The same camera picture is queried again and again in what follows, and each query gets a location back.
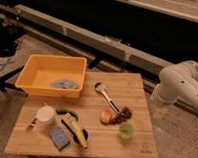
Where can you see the yellow banana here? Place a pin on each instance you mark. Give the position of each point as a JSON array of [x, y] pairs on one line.
[[79, 134]]

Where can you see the black camera tripod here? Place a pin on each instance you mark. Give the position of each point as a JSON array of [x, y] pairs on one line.
[[8, 47]]

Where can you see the black round dish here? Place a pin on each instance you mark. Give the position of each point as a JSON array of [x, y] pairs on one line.
[[86, 134]]

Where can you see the green chili pepper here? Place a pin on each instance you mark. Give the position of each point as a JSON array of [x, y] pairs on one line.
[[66, 111]]

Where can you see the wooden folding table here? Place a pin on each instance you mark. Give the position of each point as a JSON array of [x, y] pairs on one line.
[[103, 141]]

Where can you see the blue sponge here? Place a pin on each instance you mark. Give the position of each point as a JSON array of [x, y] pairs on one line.
[[59, 138]]

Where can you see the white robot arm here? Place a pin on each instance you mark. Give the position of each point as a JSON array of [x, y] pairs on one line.
[[177, 81]]

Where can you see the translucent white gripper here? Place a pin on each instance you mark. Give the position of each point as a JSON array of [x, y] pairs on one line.
[[159, 111]]

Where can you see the beige brush with black edge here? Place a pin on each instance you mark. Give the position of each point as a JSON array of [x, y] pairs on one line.
[[71, 122]]

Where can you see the white round container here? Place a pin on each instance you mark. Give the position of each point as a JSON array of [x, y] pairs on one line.
[[45, 115]]

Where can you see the grey blue towel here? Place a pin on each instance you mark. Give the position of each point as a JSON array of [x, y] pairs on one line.
[[64, 84]]

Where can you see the yellow plastic bin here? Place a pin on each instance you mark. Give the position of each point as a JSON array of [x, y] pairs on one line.
[[40, 72]]

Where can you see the dark red grapes bunch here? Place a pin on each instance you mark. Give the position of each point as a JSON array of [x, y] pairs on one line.
[[122, 116]]

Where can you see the green plastic cup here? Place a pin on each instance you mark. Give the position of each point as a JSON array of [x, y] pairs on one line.
[[126, 130]]

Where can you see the peach fruit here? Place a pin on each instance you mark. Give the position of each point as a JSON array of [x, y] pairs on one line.
[[106, 115]]

